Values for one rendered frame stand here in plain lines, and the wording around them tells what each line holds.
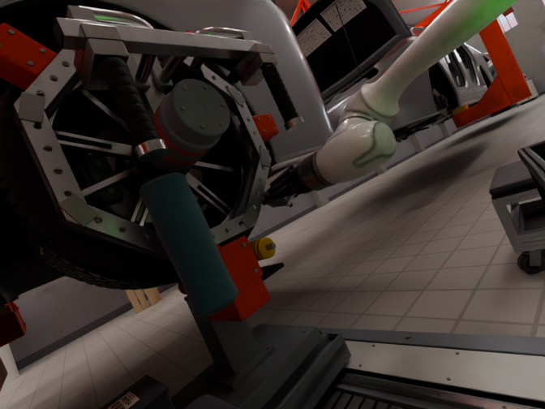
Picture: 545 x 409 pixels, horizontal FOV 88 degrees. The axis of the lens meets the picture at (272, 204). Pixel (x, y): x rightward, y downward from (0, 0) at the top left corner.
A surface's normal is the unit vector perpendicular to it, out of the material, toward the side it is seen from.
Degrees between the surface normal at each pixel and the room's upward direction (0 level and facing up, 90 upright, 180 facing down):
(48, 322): 90
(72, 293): 90
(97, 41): 90
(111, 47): 90
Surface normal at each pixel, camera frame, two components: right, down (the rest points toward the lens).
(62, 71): 0.62, -0.29
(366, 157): -0.29, 0.65
